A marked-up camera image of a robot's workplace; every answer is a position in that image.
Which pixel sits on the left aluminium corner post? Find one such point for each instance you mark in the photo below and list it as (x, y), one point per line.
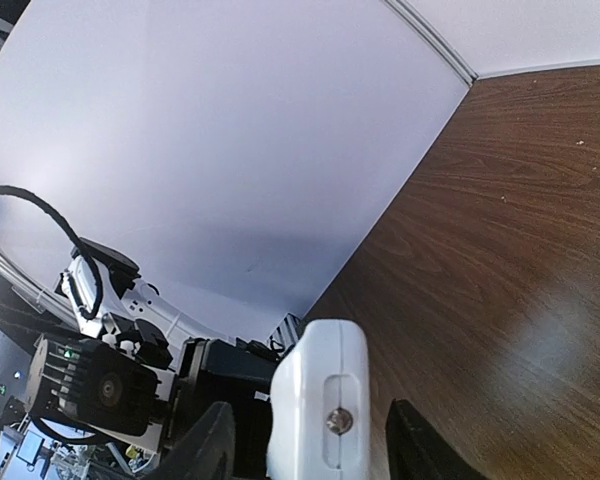
(430, 35)

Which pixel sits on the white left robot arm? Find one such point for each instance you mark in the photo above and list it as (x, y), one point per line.
(125, 375)

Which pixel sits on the white remote control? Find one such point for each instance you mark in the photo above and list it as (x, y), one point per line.
(320, 400)

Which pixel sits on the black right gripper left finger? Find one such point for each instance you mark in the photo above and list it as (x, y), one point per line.
(206, 452)

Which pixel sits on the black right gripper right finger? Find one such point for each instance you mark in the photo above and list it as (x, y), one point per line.
(416, 451)

